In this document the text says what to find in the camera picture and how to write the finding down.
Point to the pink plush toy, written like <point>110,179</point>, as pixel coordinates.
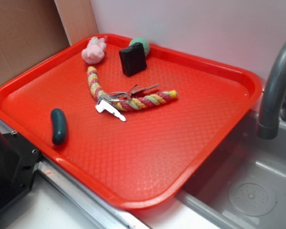
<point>95,50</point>

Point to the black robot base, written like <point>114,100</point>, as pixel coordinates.
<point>19,160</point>

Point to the red plastic tray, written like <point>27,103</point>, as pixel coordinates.
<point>145,160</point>

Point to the multicolour twisted rope toy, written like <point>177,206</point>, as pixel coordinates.
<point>133,100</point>

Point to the brown cardboard panel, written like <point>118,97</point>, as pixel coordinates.
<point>30,32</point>

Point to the grey toy faucet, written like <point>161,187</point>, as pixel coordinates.
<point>273,105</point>

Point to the grey toy sink basin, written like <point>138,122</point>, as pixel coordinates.
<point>242,184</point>

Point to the black box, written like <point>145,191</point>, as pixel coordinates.
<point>133,59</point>

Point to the dark green toy cucumber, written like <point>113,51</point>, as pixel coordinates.
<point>59,126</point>

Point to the green knitted ball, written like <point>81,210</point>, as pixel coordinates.
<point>144,42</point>

